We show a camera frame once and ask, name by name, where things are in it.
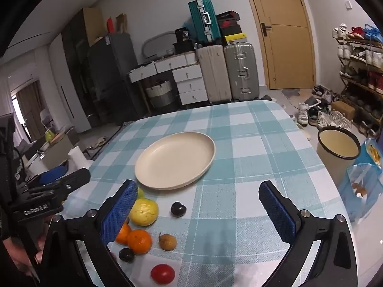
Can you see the black red shoe box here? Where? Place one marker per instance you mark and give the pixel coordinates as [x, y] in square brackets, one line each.
[230, 28]

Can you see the yellow shoe box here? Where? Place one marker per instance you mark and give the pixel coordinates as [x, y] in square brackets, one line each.
[235, 39]

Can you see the cream round plate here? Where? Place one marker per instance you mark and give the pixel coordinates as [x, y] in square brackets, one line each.
[175, 161]

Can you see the dark refrigerator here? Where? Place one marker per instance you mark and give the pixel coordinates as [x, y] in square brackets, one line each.
[115, 77]

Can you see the cardboard box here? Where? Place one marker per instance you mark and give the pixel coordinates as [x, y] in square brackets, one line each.
[343, 110]

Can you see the teal checked tablecloth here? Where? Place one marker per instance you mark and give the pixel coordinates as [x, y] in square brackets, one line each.
[239, 170]

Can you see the small orange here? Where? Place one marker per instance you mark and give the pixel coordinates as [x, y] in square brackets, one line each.
[123, 235]

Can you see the wooden shoe rack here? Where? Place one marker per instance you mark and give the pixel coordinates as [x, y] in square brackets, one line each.
[363, 80]

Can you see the brown curtain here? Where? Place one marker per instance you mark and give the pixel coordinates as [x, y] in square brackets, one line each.
[31, 110]

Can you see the yellow bumpy citrus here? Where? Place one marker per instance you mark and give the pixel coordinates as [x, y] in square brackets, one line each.
[146, 212]

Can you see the cream waste bin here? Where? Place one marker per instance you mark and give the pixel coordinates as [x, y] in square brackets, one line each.
[332, 161]

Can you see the blue plastic bag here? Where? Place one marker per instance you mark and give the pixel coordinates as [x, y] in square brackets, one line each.
[368, 185]

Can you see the large orange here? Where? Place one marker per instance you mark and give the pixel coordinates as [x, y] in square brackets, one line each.
[139, 241]

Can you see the wooden door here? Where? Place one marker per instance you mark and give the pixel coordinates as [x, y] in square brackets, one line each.
[284, 36]

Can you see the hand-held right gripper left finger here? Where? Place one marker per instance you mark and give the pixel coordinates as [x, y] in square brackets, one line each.
[119, 212]

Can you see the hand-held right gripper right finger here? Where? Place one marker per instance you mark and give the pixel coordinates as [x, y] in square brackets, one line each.
[278, 212]

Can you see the small brown pear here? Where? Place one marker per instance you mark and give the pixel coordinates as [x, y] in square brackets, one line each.
[167, 242]

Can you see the beige hard suitcase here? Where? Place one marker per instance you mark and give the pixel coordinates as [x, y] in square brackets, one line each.
[213, 74]

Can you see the white desk with drawers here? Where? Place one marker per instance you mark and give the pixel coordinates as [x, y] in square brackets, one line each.
[161, 64]

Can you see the dark purple plum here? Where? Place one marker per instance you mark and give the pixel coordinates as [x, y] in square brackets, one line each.
[178, 209]
[126, 255]

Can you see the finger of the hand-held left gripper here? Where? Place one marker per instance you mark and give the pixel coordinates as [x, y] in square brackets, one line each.
[74, 181]
[52, 175]

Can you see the black bag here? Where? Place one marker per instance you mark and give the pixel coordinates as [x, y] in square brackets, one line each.
[182, 35]

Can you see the white drawer cabinet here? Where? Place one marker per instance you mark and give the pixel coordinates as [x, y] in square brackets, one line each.
[191, 85]

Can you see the oval framed mirror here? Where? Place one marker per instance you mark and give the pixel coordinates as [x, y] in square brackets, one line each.
[158, 44]

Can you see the green yellow citrus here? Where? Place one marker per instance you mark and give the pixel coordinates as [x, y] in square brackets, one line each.
[140, 193]

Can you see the silver hard suitcase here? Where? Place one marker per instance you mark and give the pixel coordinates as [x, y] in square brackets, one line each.
[241, 71]

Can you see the pile of shoes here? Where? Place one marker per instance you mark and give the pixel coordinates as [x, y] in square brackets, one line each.
[317, 110]

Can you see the person's left hand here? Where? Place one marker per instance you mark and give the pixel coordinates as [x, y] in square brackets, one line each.
[18, 252]

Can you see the teal hard suitcase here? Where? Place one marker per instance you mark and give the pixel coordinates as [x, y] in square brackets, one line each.
[203, 21]

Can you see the dark tall cabinet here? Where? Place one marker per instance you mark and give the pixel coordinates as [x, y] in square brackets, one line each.
[76, 65]

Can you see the red tomato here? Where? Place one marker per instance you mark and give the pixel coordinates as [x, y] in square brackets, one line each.
[162, 274]

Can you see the paper towel roll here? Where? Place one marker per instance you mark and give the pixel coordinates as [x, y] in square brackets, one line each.
[77, 158]

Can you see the woven laundry basket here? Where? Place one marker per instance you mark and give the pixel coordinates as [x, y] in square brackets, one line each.
[159, 94]

